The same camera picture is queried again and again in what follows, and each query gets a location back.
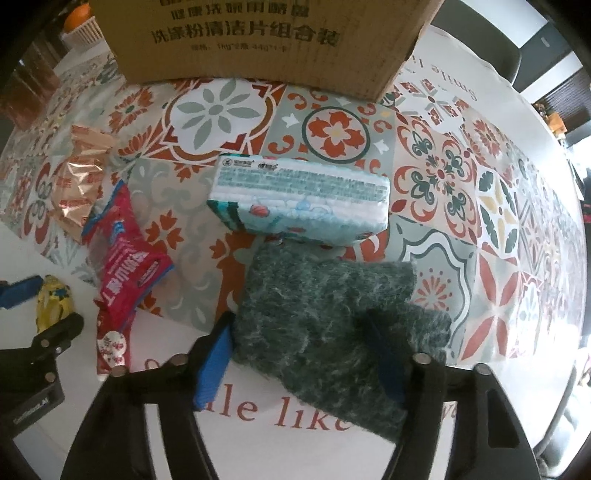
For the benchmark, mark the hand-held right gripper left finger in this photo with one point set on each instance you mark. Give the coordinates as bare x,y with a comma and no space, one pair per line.
210,364

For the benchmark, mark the glass vase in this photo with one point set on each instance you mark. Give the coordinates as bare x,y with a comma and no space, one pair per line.
30,87

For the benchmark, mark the white plastic basket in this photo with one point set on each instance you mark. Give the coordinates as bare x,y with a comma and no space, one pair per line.
90,32

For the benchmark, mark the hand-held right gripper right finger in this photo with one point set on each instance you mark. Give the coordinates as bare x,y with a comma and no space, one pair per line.
387,360

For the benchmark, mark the dark green knitted cloth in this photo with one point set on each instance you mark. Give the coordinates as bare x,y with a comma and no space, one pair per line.
323,314

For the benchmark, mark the red snack packet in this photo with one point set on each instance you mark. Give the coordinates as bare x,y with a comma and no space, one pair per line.
124,258

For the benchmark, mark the yellow snack packet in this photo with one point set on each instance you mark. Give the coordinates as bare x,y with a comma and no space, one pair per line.
53,300

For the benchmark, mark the brown cardboard box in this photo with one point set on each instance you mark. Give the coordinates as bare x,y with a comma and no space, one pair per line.
258,55

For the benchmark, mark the gold snack packet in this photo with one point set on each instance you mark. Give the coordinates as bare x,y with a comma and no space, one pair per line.
81,180

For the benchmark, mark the light blue tissue pack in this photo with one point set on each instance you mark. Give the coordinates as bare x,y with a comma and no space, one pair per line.
300,198

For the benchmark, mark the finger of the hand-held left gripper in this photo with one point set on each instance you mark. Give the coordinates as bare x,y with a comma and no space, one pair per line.
57,333
18,291

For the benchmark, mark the orange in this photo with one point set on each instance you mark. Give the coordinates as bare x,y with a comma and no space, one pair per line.
78,14

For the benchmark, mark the dark grey chair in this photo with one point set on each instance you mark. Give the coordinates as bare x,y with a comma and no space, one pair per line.
475,23

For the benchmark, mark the patterned tile-print table mat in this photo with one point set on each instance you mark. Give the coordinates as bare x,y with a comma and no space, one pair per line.
461,184

